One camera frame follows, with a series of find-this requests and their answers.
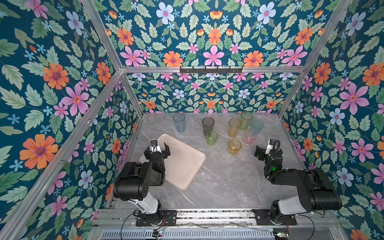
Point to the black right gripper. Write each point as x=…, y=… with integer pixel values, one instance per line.
x=259, y=151

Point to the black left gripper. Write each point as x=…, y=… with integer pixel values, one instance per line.
x=165, y=150

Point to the beige plastic tray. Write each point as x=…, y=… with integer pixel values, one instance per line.
x=183, y=164

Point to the blue tall glass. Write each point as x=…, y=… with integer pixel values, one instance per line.
x=179, y=121

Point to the yellow tall glass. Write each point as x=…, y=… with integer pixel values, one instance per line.
x=234, y=127

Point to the grey tall glass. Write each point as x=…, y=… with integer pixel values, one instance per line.
x=208, y=124

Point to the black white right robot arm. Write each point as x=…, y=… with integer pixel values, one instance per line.
x=314, y=190

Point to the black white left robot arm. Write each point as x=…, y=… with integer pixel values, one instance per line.
x=134, y=181

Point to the pink short glass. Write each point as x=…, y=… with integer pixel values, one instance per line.
x=250, y=136

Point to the teal short glass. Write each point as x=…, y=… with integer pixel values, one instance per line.
x=257, y=126

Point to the yellow short glass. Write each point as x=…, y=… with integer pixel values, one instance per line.
x=234, y=147

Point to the light green tall glass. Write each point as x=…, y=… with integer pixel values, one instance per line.
x=246, y=119

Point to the green short glass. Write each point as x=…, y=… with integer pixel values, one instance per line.
x=211, y=138

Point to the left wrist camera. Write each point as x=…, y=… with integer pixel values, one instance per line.
x=154, y=145

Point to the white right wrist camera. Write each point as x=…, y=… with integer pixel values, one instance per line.
x=269, y=144

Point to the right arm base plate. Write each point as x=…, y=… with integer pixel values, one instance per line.
x=266, y=218

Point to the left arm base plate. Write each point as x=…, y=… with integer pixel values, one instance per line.
x=159, y=219

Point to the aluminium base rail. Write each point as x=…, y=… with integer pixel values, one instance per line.
x=242, y=218

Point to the white vented cable duct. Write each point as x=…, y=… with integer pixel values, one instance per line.
x=188, y=234

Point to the metal hook rail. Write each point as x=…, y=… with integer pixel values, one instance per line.
x=210, y=70

